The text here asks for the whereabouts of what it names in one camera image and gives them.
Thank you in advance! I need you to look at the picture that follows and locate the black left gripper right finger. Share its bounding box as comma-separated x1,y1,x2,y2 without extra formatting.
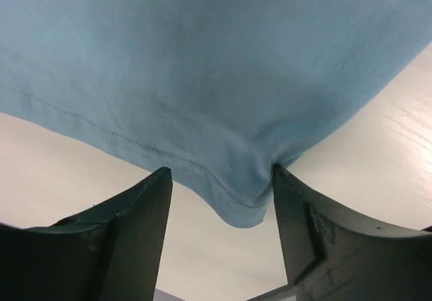
272,165,431,300

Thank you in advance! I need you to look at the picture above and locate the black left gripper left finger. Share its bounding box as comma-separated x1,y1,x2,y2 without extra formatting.
1,167,173,300

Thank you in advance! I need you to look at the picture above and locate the light blue t shirt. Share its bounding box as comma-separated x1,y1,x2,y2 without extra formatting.
1,0,431,228

